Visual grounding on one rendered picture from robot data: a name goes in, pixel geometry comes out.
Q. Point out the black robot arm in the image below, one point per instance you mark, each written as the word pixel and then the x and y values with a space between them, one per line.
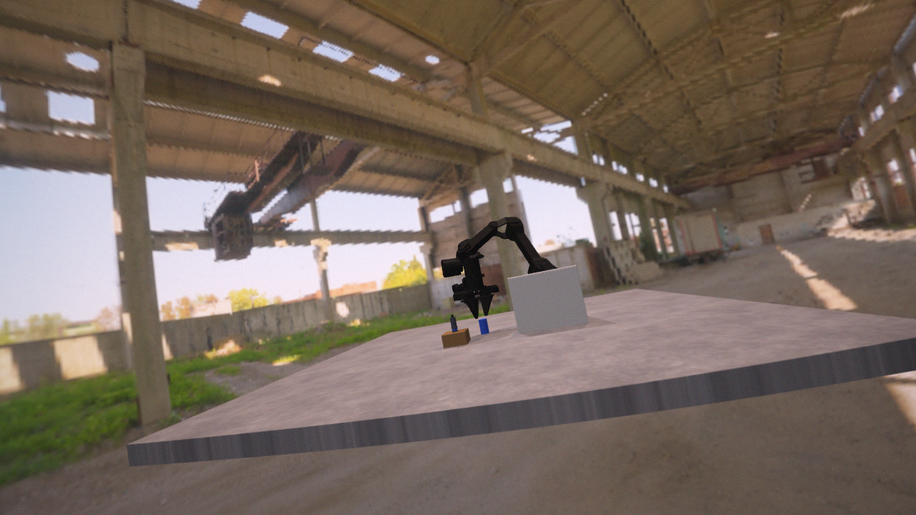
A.
pixel 468 255

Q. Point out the orange square block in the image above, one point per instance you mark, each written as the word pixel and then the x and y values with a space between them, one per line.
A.
pixel 459 338

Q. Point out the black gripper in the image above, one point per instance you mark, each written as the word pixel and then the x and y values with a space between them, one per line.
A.
pixel 475 283

